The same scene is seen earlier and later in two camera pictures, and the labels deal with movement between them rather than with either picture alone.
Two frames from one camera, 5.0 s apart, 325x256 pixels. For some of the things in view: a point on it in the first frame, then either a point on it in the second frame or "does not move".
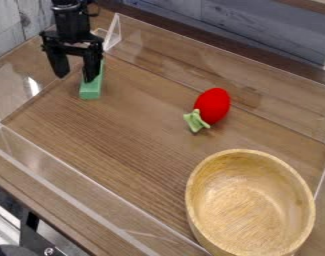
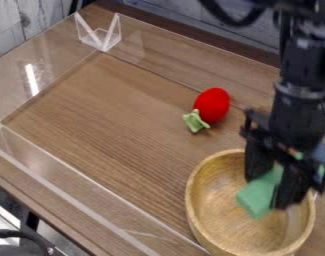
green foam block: [89, 90] → [256, 195]
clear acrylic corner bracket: [114, 32] does not move
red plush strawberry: [213, 105] does not move
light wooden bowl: [251, 205] does not move
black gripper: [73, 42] → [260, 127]
